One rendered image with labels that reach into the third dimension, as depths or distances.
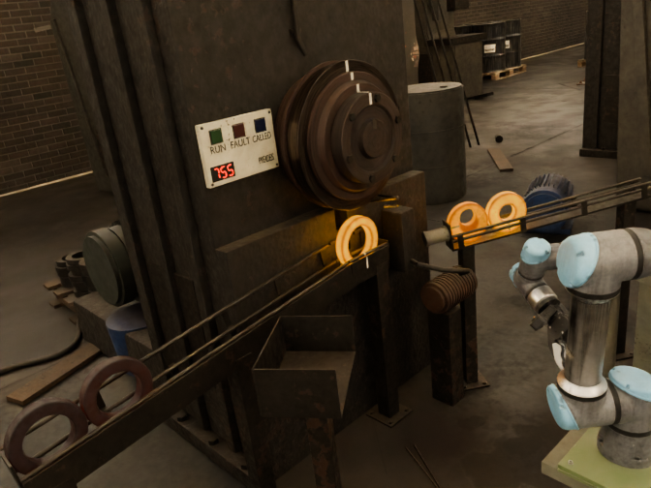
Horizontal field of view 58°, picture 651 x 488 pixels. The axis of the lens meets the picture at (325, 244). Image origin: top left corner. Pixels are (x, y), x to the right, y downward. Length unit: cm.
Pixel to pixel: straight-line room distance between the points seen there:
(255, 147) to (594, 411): 116
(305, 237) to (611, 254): 96
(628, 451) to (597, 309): 44
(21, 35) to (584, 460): 713
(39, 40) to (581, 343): 710
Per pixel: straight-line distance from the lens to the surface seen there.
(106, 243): 284
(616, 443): 176
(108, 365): 157
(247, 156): 179
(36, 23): 787
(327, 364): 163
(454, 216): 223
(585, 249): 138
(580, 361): 155
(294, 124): 177
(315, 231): 196
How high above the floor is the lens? 148
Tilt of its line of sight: 21 degrees down
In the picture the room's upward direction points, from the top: 7 degrees counter-clockwise
